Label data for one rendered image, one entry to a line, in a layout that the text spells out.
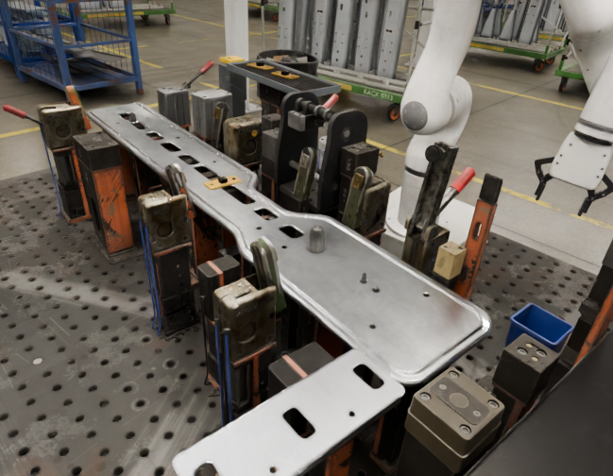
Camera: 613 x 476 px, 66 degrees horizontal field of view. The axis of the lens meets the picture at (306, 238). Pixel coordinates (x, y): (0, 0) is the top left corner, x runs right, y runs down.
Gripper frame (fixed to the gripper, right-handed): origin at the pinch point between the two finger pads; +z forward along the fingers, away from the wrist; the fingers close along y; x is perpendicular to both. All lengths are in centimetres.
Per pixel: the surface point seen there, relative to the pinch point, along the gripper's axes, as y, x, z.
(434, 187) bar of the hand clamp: 20.5, 36.2, -5.0
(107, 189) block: 100, 39, 27
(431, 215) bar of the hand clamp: 19.0, 37.7, -0.5
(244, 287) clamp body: 36, 66, 10
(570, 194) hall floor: -16, -273, 66
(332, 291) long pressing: 27, 54, 12
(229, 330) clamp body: 35, 71, 15
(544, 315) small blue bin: -8.0, 5.4, 24.7
